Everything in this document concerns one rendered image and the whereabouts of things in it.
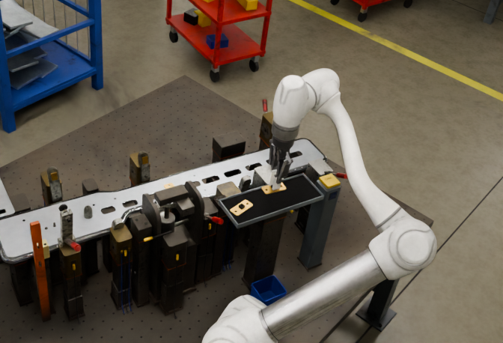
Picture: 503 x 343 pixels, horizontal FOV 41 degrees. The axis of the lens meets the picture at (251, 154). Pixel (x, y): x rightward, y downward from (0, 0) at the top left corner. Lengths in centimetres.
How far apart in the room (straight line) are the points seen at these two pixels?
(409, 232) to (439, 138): 317
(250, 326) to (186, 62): 357
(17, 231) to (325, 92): 119
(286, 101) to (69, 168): 141
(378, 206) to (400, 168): 253
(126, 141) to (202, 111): 47
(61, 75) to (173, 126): 152
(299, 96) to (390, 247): 55
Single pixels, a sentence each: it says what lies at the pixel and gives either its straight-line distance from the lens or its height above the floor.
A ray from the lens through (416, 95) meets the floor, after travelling 545.
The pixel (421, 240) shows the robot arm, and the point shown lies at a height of 153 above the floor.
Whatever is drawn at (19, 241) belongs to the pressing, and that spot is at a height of 100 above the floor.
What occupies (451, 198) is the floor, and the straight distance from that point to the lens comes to 455.
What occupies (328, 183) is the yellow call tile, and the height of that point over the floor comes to 116.
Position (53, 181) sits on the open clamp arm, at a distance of 261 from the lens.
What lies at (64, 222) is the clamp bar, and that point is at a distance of 230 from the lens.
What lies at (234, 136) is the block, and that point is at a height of 103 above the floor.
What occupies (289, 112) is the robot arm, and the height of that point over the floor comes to 159.
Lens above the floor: 280
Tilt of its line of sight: 39 degrees down
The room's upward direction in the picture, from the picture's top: 9 degrees clockwise
